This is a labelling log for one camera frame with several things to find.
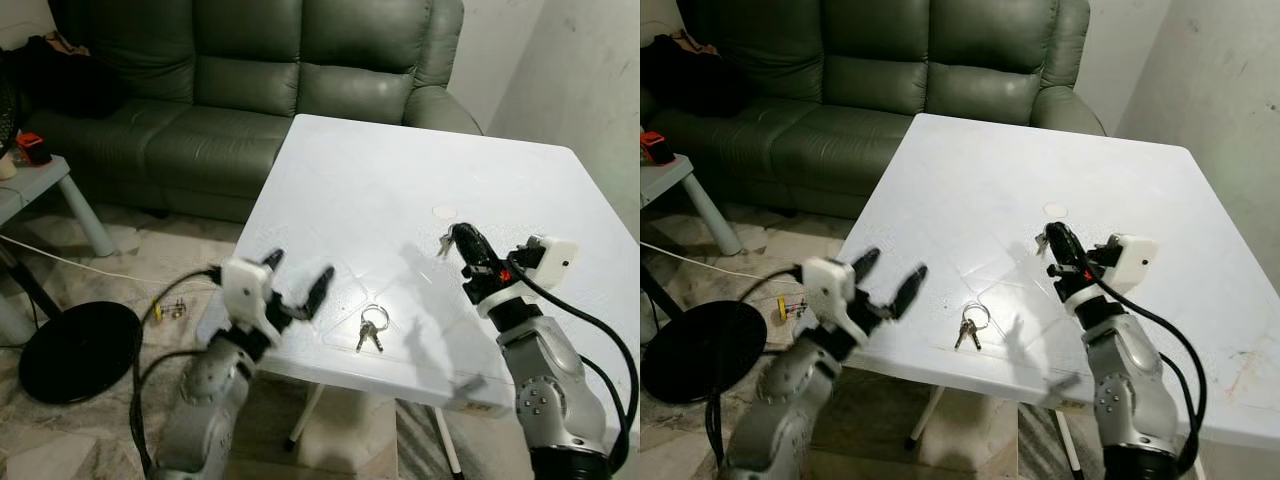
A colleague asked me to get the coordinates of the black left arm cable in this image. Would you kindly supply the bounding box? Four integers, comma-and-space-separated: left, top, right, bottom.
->
129, 264, 224, 477
705, 264, 807, 471

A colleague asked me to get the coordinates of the key ring with keys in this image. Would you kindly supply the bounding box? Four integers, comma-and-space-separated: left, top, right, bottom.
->
953, 302, 991, 352
355, 304, 391, 354

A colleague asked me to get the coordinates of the white floor cable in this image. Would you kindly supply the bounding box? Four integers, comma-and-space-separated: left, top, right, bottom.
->
640, 240, 791, 286
0, 234, 161, 288

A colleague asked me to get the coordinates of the black round fan base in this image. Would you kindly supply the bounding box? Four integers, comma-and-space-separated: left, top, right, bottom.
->
18, 301, 144, 406
641, 298, 769, 406

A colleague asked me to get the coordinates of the white plastic table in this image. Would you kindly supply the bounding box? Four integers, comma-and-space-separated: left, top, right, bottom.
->
197, 113, 641, 477
815, 112, 1280, 479

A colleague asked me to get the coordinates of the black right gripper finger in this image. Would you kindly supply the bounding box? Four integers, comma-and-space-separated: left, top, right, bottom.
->
1046, 221, 1088, 263
454, 223, 499, 264
451, 231, 490, 270
1043, 229, 1080, 269

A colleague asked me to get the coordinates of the grey side table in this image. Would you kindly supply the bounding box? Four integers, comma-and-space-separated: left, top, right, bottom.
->
640, 153, 744, 258
0, 154, 117, 260

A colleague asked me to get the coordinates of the black fan grille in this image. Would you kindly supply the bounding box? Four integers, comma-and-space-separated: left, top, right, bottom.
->
0, 48, 23, 183

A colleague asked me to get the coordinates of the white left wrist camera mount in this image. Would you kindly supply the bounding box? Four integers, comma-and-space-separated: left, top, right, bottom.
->
802, 256, 867, 347
220, 257, 282, 341

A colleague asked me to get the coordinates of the red and black gadget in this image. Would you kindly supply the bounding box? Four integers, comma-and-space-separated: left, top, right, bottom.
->
14, 131, 54, 168
641, 130, 676, 166

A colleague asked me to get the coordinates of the dark clothes pile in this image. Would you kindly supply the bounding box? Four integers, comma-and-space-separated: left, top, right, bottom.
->
8, 33, 123, 123
640, 30, 753, 121

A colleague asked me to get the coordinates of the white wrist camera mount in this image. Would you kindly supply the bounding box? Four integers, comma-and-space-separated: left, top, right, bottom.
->
802, 256, 867, 347
220, 257, 282, 341
514, 235, 580, 292
1104, 233, 1160, 291

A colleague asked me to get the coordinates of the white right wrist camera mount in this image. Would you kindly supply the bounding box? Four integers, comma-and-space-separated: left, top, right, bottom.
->
1104, 233, 1160, 291
514, 235, 580, 292

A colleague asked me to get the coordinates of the green leather sofa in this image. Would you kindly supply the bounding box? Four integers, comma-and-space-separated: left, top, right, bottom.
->
640, 0, 1107, 220
28, 0, 484, 223

